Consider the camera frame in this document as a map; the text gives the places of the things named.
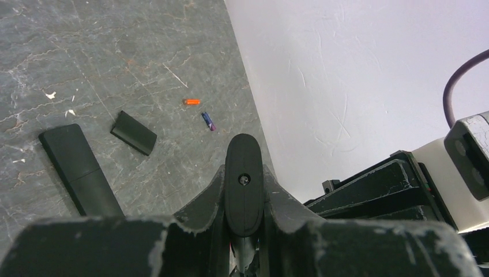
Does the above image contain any orange battery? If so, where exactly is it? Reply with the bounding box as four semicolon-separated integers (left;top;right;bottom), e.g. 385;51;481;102
183;99;201;106

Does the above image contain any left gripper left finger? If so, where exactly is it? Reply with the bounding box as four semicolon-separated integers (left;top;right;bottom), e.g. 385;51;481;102
1;167;227;276

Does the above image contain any black remote control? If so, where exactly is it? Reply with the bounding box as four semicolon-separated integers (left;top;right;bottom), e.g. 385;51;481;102
223;133;265;277

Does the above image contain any purple battery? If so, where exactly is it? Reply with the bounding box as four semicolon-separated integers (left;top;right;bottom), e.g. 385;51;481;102
201;112;216;132

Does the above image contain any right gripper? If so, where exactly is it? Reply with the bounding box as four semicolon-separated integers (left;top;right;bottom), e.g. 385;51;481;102
306;150;458;231

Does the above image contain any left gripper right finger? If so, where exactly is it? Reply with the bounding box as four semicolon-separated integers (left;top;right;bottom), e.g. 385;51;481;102
261;168;482;276

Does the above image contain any black battery cover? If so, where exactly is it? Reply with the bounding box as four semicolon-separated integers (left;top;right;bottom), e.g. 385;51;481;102
110;111;157;156

